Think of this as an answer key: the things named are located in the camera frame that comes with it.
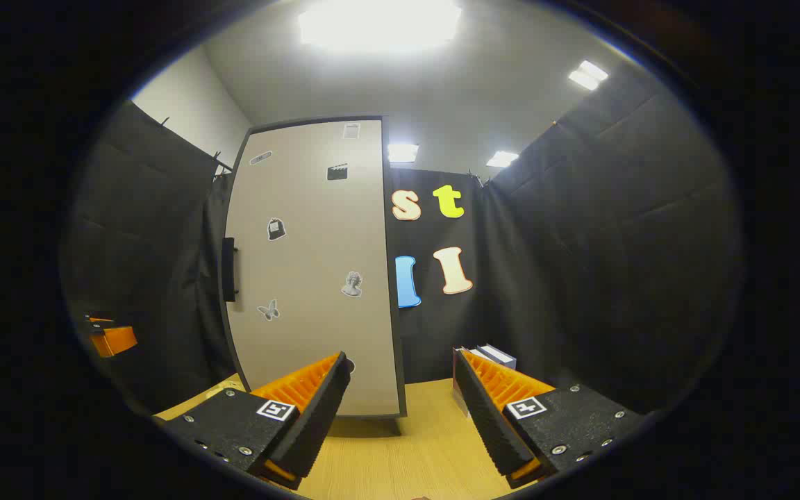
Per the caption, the blue spine book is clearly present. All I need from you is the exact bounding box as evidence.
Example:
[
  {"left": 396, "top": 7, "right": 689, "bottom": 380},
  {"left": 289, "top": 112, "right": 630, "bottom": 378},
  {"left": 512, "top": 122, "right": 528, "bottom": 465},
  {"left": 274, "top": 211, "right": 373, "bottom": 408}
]
[{"left": 478, "top": 343, "right": 517, "bottom": 371}]

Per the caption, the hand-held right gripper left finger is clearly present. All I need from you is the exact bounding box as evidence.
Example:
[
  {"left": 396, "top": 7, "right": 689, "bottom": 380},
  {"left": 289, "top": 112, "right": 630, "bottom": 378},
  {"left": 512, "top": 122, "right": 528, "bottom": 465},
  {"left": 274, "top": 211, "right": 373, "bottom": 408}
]
[{"left": 162, "top": 351, "right": 353, "bottom": 491}]

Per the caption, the black door handle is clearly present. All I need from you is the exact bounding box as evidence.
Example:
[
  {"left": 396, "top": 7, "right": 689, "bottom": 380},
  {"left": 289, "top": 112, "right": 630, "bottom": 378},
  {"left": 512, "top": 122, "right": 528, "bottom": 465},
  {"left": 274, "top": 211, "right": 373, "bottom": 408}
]
[{"left": 222, "top": 237, "right": 240, "bottom": 303}]

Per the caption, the light grey cabinet door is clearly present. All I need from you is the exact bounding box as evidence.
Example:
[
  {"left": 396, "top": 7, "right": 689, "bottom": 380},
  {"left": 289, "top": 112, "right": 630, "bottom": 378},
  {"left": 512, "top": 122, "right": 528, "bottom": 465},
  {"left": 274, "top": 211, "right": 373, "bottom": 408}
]
[{"left": 225, "top": 119, "right": 401, "bottom": 417}]

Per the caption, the pink cover book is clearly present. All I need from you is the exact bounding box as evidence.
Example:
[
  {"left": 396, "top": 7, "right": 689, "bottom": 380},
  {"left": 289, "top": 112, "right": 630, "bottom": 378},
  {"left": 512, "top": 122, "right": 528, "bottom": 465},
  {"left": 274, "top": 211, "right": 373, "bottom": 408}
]
[{"left": 451, "top": 346, "right": 474, "bottom": 419}]

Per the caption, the black backdrop cloth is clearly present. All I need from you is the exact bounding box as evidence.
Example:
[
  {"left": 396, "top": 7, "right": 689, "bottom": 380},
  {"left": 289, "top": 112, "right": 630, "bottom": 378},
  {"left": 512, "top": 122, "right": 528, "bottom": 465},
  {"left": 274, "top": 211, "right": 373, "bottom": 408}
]
[{"left": 60, "top": 66, "right": 744, "bottom": 417}]

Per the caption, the large ceiling light panel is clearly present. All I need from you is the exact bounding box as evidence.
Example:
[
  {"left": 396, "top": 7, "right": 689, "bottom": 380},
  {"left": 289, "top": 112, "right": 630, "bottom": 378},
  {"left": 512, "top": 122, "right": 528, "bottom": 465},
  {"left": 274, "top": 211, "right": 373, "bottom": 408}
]
[{"left": 297, "top": 0, "right": 465, "bottom": 55}]

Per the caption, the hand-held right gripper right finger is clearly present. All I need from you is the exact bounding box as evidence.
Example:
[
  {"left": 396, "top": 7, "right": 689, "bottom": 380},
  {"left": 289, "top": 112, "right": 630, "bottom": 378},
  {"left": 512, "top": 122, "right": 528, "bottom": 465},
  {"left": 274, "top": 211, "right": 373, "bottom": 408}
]
[{"left": 453, "top": 347, "right": 649, "bottom": 490}]

